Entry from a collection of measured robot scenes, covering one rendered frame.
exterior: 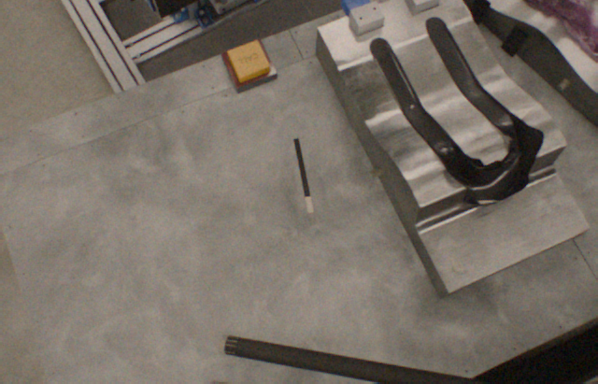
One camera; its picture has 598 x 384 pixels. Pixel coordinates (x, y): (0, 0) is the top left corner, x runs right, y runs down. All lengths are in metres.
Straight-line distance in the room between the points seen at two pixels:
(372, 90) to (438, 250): 0.29
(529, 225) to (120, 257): 0.67
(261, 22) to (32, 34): 0.81
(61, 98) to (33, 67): 0.15
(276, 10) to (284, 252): 1.06
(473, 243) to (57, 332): 0.68
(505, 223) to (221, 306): 0.48
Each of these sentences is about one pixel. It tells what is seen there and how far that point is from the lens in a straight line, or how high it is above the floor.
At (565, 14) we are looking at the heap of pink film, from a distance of 1.20.
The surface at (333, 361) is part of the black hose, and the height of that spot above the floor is 0.87.
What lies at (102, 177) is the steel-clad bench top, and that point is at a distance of 1.14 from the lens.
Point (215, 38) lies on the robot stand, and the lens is 1.92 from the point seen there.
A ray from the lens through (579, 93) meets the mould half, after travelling 1.22.
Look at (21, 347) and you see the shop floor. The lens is 1.98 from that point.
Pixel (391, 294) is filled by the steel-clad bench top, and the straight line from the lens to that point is 1.05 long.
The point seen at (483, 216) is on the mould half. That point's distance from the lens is 1.05.
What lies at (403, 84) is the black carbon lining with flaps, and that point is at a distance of 1.09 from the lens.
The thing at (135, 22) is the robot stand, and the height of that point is 0.21.
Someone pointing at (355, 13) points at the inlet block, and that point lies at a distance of 1.11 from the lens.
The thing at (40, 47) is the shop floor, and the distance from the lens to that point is 2.30.
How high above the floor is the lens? 1.82
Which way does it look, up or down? 71 degrees down
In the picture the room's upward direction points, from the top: 2 degrees clockwise
